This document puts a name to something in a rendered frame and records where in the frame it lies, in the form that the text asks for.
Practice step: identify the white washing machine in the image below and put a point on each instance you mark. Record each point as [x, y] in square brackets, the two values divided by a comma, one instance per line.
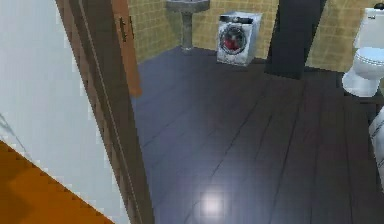
[237, 38]

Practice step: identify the brown wooden room door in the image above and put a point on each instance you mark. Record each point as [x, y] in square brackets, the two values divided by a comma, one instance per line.
[125, 50]

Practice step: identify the dark tall cabinet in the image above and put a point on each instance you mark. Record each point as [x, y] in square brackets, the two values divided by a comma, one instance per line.
[293, 36]

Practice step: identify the white toilet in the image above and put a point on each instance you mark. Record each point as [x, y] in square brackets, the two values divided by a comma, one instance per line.
[366, 56]

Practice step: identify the white bathtub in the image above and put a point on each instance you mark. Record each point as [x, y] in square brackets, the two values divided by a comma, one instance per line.
[378, 143]

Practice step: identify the grey pedestal sink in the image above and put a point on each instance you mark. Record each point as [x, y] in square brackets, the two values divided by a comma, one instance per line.
[187, 13]

